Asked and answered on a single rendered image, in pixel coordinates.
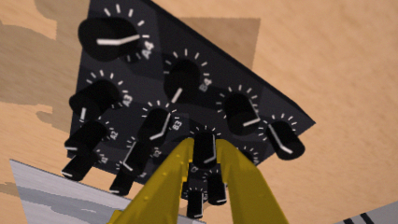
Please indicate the black knob box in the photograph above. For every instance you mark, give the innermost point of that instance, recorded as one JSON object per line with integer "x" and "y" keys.
{"x": 181, "y": 86}

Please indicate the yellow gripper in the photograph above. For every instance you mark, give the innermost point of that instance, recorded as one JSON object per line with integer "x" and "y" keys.
{"x": 251, "y": 199}

